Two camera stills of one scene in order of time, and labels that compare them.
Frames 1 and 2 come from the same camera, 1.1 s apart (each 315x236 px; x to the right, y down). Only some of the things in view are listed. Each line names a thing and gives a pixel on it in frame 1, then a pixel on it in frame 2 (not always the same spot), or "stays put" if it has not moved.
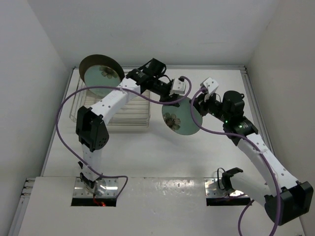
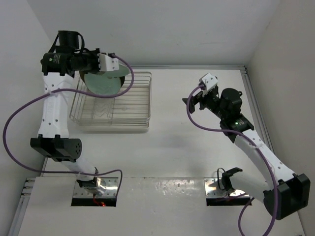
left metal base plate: x=105 y=188 stays put
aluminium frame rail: x=261 y=125 stays put
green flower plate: x=101 y=75 stays put
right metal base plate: x=212 y=190 stays put
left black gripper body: x=160 y=88 → x=88 y=60
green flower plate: x=179 y=119 → x=122 y=71
